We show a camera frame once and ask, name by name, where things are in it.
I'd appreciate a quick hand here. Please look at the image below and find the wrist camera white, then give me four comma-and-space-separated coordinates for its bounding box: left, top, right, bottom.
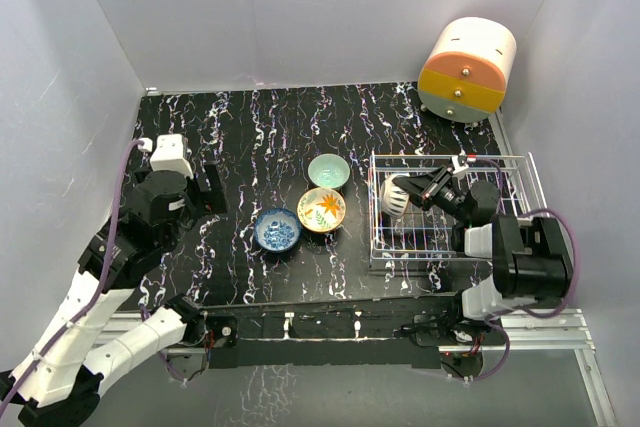
451, 153, 477, 179
150, 134, 194, 179

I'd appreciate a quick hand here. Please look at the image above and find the black front mounting bar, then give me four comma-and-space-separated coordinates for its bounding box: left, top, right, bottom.
205, 309, 484, 378

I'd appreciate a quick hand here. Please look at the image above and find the round drawer cabinet pastel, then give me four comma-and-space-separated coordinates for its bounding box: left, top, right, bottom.
417, 17, 517, 124

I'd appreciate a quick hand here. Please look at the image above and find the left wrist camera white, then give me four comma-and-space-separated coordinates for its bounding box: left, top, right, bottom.
150, 134, 194, 179

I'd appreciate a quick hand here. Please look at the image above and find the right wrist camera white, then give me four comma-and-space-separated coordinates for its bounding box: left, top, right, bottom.
451, 153, 477, 179

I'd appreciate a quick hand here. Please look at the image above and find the orange flower bowl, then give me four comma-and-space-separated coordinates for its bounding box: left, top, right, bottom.
296, 187, 346, 233

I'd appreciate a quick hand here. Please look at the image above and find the white striped bowl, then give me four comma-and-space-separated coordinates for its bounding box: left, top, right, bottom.
380, 173, 410, 218

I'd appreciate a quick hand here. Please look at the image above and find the purple cable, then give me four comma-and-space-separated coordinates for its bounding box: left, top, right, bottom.
0, 139, 154, 413
414, 154, 577, 382

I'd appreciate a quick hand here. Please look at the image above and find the blue patterned bowl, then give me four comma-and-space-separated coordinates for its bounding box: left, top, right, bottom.
254, 208, 302, 253

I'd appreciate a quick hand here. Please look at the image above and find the light green bowl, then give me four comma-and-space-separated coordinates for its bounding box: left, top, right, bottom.
307, 153, 351, 190

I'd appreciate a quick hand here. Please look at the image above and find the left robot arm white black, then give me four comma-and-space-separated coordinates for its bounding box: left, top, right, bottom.
1, 162, 227, 426

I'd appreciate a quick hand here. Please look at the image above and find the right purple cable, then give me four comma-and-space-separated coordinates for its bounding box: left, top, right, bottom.
414, 154, 577, 382

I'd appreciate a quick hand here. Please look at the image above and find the white wire dish rack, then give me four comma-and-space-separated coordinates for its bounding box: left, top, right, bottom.
367, 153, 547, 268

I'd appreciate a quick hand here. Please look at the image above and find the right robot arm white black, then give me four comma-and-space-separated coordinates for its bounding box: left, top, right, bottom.
381, 166, 577, 346

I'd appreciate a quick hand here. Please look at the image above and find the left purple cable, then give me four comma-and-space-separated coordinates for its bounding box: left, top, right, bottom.
0, 139, 154, 413

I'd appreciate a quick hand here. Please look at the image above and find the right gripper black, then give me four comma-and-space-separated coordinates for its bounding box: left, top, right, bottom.
392, 165, 469, 223

